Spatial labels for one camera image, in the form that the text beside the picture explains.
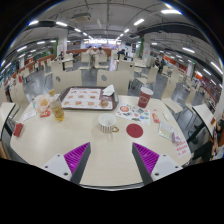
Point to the red paper cup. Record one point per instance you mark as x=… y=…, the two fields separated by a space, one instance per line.
x=145 y=98

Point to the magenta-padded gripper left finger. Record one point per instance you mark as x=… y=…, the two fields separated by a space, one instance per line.
x=77 y=156

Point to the ceiling air conditioner unit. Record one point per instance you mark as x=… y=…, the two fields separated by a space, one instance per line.
x=81 y=17

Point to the dark food tray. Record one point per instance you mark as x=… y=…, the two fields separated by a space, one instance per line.
x=116 y=100

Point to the clear plastic wrapped packet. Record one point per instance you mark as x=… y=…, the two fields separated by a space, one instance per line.
x=166 y=130

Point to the small white packet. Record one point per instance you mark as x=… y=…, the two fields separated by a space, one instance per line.
x=166 y=116

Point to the colourful printed leaflet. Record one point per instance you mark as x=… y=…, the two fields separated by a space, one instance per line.
x=133 y=114

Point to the red card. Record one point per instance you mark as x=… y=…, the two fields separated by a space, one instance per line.
x=18 y=130

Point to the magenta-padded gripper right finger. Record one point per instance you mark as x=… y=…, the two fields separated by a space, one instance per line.
x=146 y=157

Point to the group of ceiling lights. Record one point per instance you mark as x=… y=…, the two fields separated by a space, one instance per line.
x=171 y=11

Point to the clear bottle with tan cap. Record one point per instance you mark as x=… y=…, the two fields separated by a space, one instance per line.
x=57 y=110

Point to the neighbouring beige table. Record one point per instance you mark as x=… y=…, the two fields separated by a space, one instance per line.
x=204 y=115

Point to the person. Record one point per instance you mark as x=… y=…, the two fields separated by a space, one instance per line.
x=220 y=126
x=100 y=51
x=90 y=51
x=160 y=62
x=121 y=54
x=208 y=150

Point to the clear bag of fried snacks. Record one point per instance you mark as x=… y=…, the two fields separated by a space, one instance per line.
x=42 y=102

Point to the flat round red coaster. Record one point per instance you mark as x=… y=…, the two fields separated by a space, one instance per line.
x=134 y=130

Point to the beige chair with metal legs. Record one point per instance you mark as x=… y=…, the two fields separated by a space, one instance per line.
x=171 y=100

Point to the small red sauce packet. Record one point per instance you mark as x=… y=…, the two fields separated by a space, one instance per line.
x=45 y=113

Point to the crumpled white napkin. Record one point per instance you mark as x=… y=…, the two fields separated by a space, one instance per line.
x=108 y=90

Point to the white printed card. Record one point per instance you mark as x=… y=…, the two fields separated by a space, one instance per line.
x=29 y=115

